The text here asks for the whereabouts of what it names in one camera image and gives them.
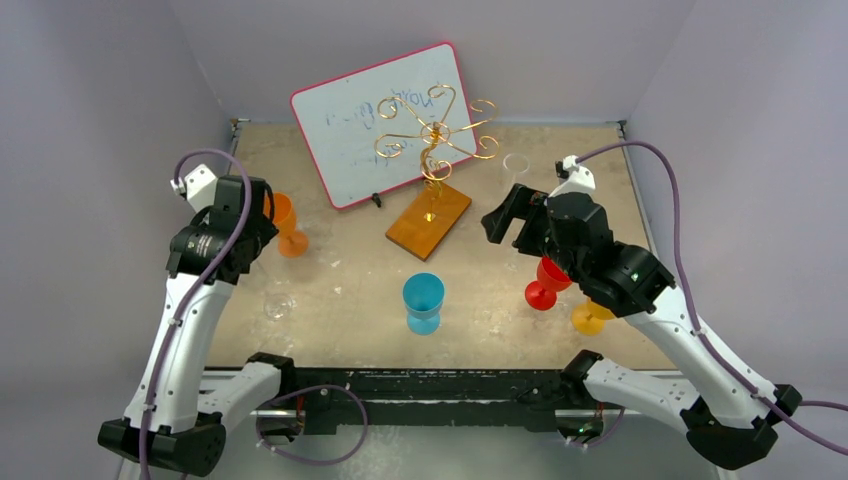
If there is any yellow plastic wine glass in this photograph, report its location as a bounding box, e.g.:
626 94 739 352
570 300 617 336

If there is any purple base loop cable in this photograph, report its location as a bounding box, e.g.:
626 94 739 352
255 384 370 467

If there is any clear wine glass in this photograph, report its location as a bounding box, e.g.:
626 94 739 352
263 292 296 322

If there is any red plastic wine glass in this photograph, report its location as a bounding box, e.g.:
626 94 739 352
524 257 572 311

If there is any pink framed whiteboard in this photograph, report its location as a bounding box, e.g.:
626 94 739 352
290 43 478 209

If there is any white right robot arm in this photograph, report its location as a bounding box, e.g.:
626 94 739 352
481 184 802 470

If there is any orange plastic wine glass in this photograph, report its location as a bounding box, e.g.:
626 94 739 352
264 192 309 258

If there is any blue plastic wine glass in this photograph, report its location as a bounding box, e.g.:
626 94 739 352
402 272 446 336

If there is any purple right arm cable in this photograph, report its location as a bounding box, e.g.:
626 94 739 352
574 140 848 440

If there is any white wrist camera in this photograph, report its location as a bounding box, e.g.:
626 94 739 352
170 163 218 213
549 155 596 197

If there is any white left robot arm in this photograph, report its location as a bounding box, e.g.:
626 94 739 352
97 175 298 477

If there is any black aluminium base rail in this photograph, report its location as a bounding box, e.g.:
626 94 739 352
192 367 690 439

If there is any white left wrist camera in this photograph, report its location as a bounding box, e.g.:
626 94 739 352
170 163 218 213

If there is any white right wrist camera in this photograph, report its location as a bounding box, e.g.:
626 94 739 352
549 155 596 197

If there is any gold wire wine glass rack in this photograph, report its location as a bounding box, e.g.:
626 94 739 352
373 84 500 262

